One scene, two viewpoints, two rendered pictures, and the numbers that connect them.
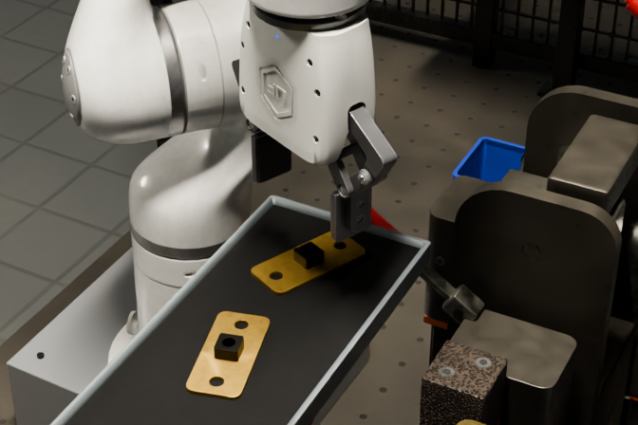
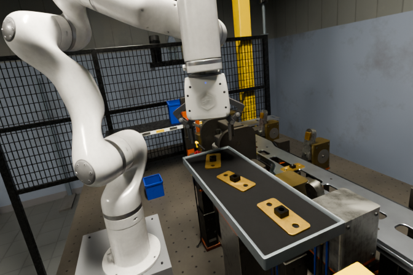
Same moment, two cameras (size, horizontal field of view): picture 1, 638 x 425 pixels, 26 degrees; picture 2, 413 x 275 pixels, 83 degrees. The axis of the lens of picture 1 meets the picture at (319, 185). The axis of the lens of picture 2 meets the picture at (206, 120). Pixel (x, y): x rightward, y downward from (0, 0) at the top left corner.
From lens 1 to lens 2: 0.72 m
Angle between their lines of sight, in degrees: 47
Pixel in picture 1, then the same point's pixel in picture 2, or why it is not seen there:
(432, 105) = not seen: hidden behind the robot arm
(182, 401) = (247, 194)
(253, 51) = (193, 94)
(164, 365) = (227, 192)
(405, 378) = (173, 229)
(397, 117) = not seen: hidden behind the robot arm
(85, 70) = (93, 159)
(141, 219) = (115, 210)
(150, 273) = (121, 228)
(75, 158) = not seen: outside the picture
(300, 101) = (217, 98)
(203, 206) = (134, 193)
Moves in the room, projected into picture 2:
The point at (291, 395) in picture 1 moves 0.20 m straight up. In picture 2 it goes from (262, 177) to (257, 80)
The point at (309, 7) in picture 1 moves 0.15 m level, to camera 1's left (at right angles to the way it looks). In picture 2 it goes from (218, 65) to (163, 73)
